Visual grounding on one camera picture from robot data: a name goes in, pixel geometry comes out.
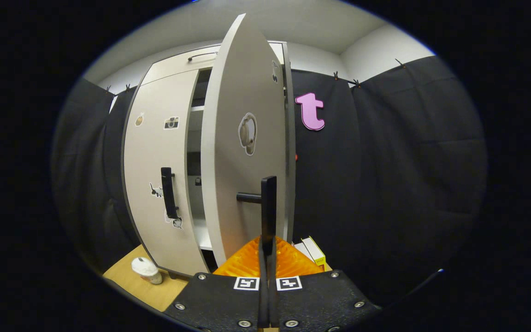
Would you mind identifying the beige double-door shoe cabinet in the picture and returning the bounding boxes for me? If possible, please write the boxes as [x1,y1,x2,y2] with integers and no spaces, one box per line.
[122,41,296,279]

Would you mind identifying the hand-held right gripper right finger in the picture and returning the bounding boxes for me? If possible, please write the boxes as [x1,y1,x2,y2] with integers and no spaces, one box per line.
[269,236,381,330]

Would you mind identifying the beige door headphones sticker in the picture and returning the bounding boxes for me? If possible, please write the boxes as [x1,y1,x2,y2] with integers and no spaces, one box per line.
[201,13,289,268]

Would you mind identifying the beige door camera sticker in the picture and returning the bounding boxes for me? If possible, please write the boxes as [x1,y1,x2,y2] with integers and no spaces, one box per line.
[123,69,208,277]

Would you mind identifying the black door handle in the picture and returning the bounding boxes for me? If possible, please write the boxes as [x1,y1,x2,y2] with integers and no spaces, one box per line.
[236,176,277,254]
[161,167,179,220]

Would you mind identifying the black backdrop cloth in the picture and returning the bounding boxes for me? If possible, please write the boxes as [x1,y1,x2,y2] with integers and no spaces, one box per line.
[51,55,487,305]

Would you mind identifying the beige cabinet drawer front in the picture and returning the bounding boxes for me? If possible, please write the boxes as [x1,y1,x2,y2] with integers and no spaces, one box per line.
[141,42,287,86]

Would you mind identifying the white paper cup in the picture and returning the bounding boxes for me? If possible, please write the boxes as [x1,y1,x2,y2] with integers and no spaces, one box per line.
[131,257,163,285]

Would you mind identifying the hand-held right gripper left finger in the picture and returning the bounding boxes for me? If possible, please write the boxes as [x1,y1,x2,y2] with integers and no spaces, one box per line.
[163,236,268,330]

